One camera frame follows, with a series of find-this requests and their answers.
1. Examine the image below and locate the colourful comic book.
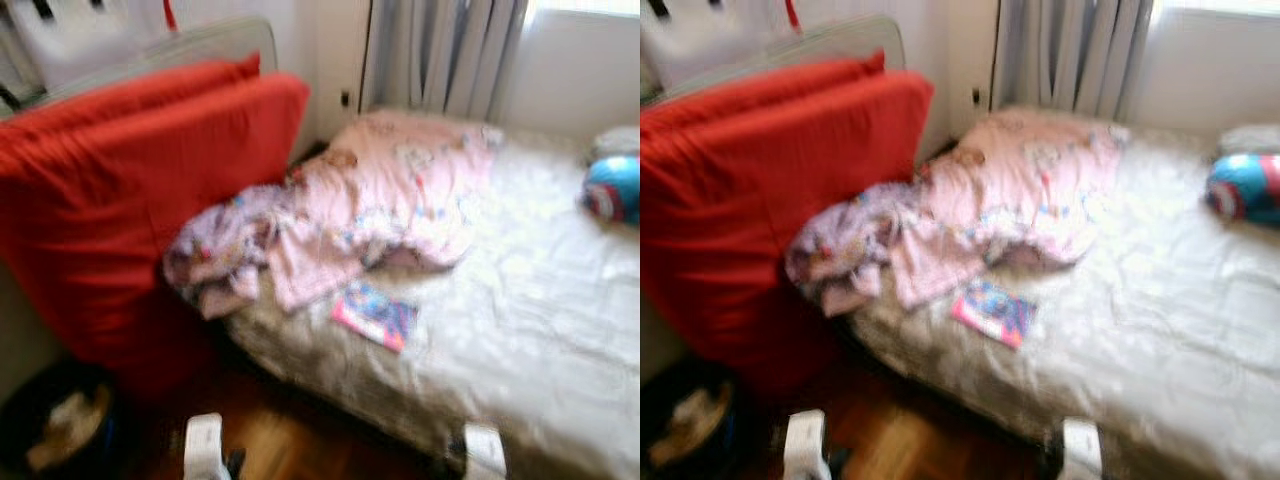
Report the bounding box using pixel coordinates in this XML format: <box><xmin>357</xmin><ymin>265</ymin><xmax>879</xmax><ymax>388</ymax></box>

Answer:
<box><xmin>950</xmin><ymin>278</ymin><xmax>1038</xmax><ymax>349</ymax></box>
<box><xmin>330</xmin><ymin>282</ymin><xmax>421</xmax><ymax>353</ymax></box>

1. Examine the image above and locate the crumpled brown paper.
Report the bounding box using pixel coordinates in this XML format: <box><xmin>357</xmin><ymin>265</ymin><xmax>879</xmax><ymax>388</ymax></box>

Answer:
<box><xmin>650</xmin><ymin>385</ymin><xmax>736</xmax><ymax>469</ymax></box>
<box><xmin>25</xmin><ymin>385</ymin><xmax>113</xmax><ymax>473</ymax></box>

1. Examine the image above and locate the bed with grey floral sheet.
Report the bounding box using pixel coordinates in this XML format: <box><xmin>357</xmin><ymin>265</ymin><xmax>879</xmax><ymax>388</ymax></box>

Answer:
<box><xmin>225</xmin><ymin>105</ymin><xmax>641</xmax><ymax>480</ymax></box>
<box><xmin>848</xmin><ymin>105</ymin><xmax>1280</xmax><ymax>480</ymax></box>

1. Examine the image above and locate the lilac cartoon blanket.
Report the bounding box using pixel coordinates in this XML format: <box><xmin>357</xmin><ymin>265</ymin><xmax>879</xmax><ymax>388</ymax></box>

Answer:
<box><xmin>785</xmin><ymin>183</ymin><xmax>916</xmax><ymax>319</ymax></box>
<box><xmin>163</xmin><ymin>185</ymin><xmax>291</xmax><ymax>321</ymax></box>

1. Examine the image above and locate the big red folded cushion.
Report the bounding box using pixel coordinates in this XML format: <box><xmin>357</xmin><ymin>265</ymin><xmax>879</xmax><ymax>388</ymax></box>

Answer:
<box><xmin>0</xmin><ymin>52</ymin><xmax>311</xmax><ymax>401</ymax></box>
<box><xmin>640</xmin><ymin>50</ymin><xmax>936</xmax><ymax>396</ymax></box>

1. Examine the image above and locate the pink cartoon quilt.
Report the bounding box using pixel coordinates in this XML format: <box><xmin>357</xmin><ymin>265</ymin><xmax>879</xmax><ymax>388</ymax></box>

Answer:
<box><xmin>265</xmin><ymin>110</ymin><xmax>501</xmax><ymax>313</ymax></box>
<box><xmin>890</xmin><ymin>108</ymin><xmax>1126</xmax><ymax>311</ymax></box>

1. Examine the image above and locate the blue shield print pillow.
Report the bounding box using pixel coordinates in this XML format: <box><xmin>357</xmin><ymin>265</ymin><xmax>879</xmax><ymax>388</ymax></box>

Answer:
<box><xmin>1205</xmin><ymin>152</ymin><xmax>1280</xmax><ymax>226</ymax></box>
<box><xmin>582</xmin><ymin>153</ymin><xmax>641</xmax><ymax>226</ymax></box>

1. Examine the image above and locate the white pillow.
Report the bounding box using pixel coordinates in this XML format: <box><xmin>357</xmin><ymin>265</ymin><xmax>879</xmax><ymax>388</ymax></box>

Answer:
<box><xmin>1218</xmin><ymin>122</ymin><xmax>1280</xmax><ymax>158</ymax></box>
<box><xmin>590</xmin><ymin>125</ymin><xmax>641</xmax><ymax>161</ymax></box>

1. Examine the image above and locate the grey curtain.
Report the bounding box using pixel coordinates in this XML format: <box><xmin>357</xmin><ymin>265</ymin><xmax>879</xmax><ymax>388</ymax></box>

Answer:
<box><xmin>992</xmin><ymin>0</ymin><xmax>1156</xmax><ymax>121</ymax></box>
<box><xmin>360</xmin><ymin>0</ymin><xmax>531</xmax><ymax>121</ymax></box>

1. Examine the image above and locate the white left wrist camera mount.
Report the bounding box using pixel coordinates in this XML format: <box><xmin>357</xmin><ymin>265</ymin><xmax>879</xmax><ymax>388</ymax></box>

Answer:
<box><xmin>783</xmin><ymin>410</ymin><xmax>831</xmax><ymax>480</ymax></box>
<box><xmin>183</xmin><ymin>413</ymin><xmax>229</xmax><ymax>480</ymax></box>

